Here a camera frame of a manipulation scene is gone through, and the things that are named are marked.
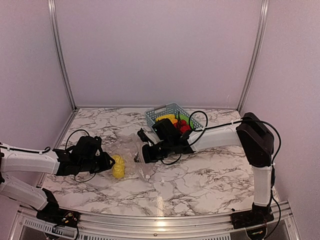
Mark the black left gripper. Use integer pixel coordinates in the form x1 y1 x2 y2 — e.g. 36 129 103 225
78 151 116 174

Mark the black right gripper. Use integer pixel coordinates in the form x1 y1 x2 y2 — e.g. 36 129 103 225
133 138 174 164

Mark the small yellow fake corn cob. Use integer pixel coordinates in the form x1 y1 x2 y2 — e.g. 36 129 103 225
112 154 125 179

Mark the clear zip top bag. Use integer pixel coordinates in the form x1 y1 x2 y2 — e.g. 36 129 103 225
102 133 154 181

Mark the red fake grape bunch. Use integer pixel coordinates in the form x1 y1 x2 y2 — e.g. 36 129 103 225
173 113 191 134

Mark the green fake bitter gourd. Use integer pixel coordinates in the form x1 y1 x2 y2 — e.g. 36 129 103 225
177 113 195 129

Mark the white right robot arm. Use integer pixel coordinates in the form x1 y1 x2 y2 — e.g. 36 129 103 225
138 112 275 225

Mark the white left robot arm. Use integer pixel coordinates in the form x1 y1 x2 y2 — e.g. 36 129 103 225
0 136 116 227

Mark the light blue perforated plastic basket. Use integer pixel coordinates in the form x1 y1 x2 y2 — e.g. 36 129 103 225
145 103 203 134

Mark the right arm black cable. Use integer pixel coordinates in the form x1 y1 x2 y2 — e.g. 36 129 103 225
161 110 282 167

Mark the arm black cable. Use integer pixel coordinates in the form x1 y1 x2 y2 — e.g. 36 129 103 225
161 110 282 167
0 129 101 183

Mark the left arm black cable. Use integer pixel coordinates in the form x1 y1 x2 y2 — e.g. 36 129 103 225
0 129 101 183

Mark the aluminium front rail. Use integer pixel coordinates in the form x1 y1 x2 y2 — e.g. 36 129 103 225
8 201 301 240

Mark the left aluminium corner post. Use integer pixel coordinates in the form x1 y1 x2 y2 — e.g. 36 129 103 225
47 0 77 112

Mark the aluminium corner post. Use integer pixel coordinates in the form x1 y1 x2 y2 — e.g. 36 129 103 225
47 0 77 112
236 0 270 113

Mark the right aluminium corner post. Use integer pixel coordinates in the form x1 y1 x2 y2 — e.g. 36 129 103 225
236 0 270 113

